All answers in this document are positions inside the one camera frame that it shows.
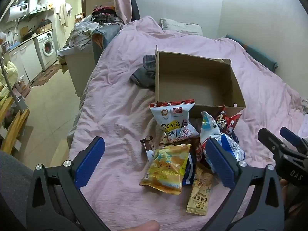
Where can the beige snack bar packet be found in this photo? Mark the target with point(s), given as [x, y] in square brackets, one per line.
[199, 195]

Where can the wooden chair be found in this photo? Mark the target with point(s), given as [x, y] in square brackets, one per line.
[16, 125]

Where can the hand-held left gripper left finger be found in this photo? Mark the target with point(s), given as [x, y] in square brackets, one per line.
[91, 163]

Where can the dark blue snack packet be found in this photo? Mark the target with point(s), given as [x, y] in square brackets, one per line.
[190, 170]

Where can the white scribble-print snack bag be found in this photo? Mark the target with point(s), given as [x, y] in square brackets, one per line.
[173, 122]

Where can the red cartoon snack bag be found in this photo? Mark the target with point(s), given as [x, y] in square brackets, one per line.
[228, 122]

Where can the patterned floor rug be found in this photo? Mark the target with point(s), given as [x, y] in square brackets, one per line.
[47, 74]

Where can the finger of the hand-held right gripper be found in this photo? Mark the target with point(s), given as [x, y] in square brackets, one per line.
[268, 138]
[292, 136]

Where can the pink hanging cloth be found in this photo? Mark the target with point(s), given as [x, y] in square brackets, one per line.
[121, 0]

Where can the white light-blue snack bag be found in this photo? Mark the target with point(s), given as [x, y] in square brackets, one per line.
[208, 127]

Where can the brown cardboard box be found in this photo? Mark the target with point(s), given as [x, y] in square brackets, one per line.
[192, 84]

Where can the pile of clothes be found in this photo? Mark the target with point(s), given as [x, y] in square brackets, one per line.
[96, 26]

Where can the white washing machine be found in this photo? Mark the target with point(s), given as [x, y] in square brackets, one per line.
[47, 48]

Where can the yellow snack bag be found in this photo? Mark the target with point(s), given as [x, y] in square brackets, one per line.
[166, 168]

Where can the white hanging towel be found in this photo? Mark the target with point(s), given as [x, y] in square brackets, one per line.
[63, 13]

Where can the grey pillow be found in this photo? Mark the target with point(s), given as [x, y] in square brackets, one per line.
[180, 26]

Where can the small brown snack packet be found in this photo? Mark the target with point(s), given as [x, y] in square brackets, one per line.
[149, 144]

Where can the person's dark grey clothing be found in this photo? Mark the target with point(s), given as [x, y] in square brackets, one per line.
[13, 192]

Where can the cream padded jacket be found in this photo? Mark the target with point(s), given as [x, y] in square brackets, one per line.
[8, 74]

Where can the white kitchen cabinet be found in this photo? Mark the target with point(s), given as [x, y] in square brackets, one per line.
[26, 60]

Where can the blue and white snack bag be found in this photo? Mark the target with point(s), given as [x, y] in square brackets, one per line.
[234, 149]

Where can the person's left hand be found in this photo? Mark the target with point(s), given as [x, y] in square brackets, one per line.
[144, 226]

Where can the white storage chest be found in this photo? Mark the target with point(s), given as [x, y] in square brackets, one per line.
[79, 72]

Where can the pink blanket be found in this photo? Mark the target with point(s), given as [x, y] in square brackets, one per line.
[120, 115]

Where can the dark bed frame pole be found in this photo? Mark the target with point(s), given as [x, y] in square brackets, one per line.
[134, 2]

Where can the grey striped garment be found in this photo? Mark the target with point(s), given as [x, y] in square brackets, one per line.
[144, 77]

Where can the white water heater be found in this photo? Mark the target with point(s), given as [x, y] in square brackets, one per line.
[22, 6]

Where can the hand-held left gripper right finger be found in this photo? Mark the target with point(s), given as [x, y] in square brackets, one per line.
[220, 163]

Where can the teal cushion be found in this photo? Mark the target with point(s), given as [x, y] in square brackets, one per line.
[255, 53]

